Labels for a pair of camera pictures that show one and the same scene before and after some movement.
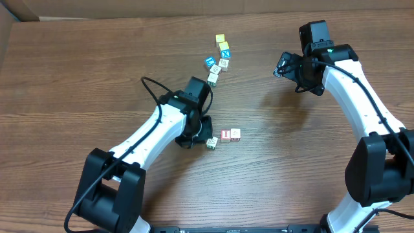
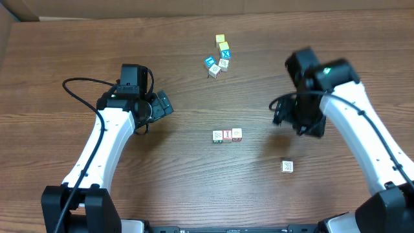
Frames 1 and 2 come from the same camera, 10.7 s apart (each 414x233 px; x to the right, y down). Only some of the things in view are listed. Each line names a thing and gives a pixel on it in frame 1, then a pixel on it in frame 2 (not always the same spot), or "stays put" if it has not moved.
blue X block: x=226 y=54 stays put
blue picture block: x=210 y=61 stays put
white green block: x=211 y=142 to x=217 y=136
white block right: x=224 y=64 stays put
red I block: x=226 y=135 stays put
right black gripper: x=293 y=60 to x=285 y=112
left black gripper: x=206 y=131 to x=158 y=109
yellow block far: x=219 y=38 stays put
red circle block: x=235 y=134 stays put
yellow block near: x=224 y=46 stays put
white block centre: x=215 y=69 stays put
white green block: x=212 y=79 to x=286 y=166
